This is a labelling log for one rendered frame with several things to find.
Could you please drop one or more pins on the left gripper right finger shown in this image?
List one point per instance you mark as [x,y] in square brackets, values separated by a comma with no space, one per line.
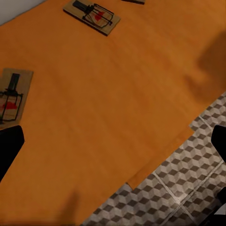
[218,139]

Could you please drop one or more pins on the cabinet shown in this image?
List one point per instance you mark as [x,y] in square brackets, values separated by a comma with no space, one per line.
[105,110]

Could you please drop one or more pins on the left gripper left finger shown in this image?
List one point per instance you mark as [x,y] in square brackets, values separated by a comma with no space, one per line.
[11,141]

